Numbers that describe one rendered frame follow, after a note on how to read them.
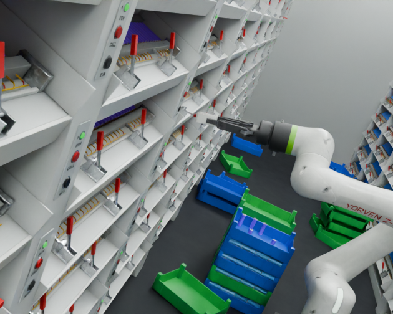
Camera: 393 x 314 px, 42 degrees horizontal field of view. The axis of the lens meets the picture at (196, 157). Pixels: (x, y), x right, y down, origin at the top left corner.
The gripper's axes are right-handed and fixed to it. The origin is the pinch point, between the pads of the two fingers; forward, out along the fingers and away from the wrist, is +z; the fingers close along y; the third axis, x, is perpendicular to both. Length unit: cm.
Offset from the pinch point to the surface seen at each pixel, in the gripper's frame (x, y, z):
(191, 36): 25.5, -25.3, 4.7
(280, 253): -64, 57, -37
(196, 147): -37, 96, 16
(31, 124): 17, -105, 4
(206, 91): 1.4, 44.3, 9.0
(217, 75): 8.3, 44.6, 6.2
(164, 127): 0.5, -25.7, 7.1
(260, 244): -63, 57, -27
